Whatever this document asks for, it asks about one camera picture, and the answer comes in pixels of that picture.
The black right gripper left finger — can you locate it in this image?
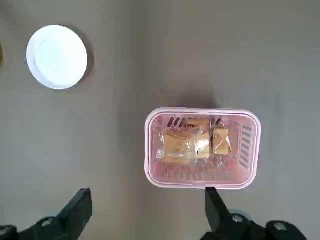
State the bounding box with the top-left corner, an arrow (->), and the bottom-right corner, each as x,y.
0,187 -> 93,240

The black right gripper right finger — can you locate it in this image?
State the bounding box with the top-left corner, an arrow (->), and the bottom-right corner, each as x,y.
203,186 -> 309,240

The small pink slotted basket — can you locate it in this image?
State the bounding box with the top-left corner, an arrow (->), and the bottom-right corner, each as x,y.
144,106 -> 262,190

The round white plate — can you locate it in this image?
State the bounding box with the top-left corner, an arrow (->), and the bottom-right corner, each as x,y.
26,24 -> 89,90

